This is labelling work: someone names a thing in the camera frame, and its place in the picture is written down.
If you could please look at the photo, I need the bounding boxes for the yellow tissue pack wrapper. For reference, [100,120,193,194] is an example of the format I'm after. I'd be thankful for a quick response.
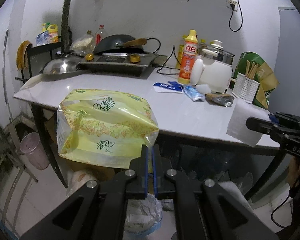
[56,89,159,169]

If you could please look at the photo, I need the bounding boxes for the trash bin with white liner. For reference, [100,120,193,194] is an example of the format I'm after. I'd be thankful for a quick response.
[123,194,163,239]

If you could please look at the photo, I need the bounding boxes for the person's right hand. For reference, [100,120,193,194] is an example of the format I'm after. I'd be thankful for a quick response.
[287,157,300,187]

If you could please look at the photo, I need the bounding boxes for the green yellow rice bag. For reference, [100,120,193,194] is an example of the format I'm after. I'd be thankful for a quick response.
[234,52,279,109]

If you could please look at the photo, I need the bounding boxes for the white bucket in plastic bag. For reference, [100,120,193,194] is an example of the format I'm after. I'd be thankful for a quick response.
[66,170,96,198]

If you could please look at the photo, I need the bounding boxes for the white perforated chopstick holder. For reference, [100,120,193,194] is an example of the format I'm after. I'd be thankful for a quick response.
[232,73,260,104]

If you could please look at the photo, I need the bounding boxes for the wooden chopsticks bundle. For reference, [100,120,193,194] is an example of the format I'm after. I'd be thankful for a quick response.
[245,61,259,80]

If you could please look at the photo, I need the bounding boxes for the silver foil snack wrapper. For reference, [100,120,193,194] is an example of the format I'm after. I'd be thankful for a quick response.
[205,93,235,107]

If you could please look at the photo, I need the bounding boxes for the blue white small packet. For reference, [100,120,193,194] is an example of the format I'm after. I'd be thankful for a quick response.
[183,85,205,102]

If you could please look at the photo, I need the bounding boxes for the blue white paper tag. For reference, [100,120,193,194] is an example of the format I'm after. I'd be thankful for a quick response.
[153,81,183,93]

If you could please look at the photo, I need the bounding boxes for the translucent white plastic lump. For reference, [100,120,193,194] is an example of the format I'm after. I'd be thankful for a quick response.
[195,85,211,95]

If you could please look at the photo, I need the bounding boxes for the white electric cooking pot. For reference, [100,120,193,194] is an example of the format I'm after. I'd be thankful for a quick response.
[190,48,234,94]

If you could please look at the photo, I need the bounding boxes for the glass pot lid white knob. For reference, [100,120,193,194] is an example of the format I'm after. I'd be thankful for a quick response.
[198,40,235,58]

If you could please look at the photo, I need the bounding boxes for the pink plastic bucket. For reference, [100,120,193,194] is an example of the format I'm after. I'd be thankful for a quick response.
[20,132,50,170]

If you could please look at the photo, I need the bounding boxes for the steel induction cooktop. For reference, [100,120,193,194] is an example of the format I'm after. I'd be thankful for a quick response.
[77,53,158,76]

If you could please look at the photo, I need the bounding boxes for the yellow cap oil bottle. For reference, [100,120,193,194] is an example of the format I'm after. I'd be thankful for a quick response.
[175,35,186,69]

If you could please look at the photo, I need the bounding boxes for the yellow orange detergent bottle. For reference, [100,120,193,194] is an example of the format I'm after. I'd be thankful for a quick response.
[178,29,198,85]

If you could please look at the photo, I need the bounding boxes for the stainless steel wok lid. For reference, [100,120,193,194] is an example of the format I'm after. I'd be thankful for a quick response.
[42,56,83,75]

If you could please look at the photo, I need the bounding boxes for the bag of white food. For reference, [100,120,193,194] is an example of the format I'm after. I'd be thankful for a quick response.
[70,34,96,56]

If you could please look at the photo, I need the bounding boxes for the red label plastic bottle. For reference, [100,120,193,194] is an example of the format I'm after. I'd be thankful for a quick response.
[96,25,106,44]

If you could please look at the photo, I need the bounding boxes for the black metal rack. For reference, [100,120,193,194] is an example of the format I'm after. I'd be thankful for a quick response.
[15,42,63,84]

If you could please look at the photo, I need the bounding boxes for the yellow cloth on rack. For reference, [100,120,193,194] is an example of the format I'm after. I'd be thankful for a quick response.
[16,41,32,70]

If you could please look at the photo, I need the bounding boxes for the yellow dish soap jug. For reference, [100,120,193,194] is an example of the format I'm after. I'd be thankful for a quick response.
[42,23,59,43]

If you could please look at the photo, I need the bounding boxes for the black cooktop power cord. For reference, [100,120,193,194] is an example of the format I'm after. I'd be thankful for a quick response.
[146,37,182,75]

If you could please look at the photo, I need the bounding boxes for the black power cable on wall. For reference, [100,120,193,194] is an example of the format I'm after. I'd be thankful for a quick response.
[228,0,244,33]

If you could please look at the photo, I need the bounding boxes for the white wall socket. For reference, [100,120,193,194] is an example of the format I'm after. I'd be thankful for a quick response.
[226,0,238,11]

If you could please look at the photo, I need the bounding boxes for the black wok wooden handle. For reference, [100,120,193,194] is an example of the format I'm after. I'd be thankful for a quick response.
[93,34,147,55]

